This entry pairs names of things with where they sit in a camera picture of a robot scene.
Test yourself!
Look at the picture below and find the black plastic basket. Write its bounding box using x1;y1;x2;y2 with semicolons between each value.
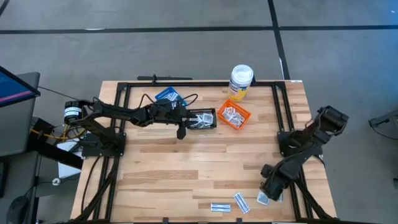
185;108;218;130

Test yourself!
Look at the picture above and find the monitor with blue screen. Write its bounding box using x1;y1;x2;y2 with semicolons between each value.
0;65;42;108

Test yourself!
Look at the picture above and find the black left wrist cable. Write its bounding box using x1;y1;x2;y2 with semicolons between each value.
138;93;199;110

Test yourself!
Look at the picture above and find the blue plastic basket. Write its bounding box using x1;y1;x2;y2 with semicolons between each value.
154;86;188;108

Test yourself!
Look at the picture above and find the grey metal stand foot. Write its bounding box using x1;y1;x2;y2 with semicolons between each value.
368;108;398;128

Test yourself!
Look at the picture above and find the black computer mouse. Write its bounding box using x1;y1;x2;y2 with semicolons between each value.
6;195;30;224

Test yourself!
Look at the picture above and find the Lysol wipes canister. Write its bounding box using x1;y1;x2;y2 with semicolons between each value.
228;64;254;102

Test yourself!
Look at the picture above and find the black floor cable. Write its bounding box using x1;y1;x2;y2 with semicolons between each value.
368;123;398;141

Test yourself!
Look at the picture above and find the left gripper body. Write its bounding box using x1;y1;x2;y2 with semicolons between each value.
148;101;190;141

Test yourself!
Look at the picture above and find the yellow cable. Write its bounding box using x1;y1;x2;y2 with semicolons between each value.
30;124;86;141

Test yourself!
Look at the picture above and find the black diagonal beam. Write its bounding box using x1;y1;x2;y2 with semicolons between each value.
29;136;84;170

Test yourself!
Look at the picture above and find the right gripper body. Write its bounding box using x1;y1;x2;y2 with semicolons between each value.
259;163;295;202

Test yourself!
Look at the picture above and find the orange plastic basket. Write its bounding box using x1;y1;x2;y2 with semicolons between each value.
216;99;252;131

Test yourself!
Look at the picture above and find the white paper sheet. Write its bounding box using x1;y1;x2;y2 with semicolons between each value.
57;139;83;179

